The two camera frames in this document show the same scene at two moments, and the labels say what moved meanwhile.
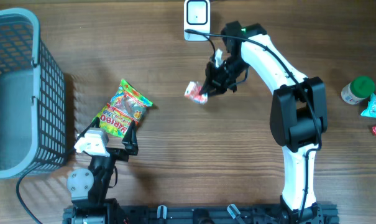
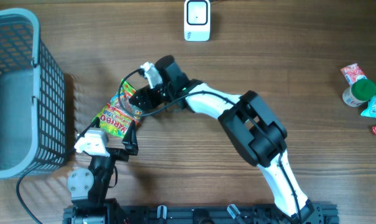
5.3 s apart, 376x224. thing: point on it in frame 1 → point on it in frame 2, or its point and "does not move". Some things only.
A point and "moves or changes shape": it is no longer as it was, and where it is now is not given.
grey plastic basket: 27,98 does not move
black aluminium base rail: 202,214 does not move
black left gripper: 130,142 does not move
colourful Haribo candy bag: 127,105 does not move
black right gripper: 212,78 → 146,93
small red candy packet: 192,92 moves or changes shape
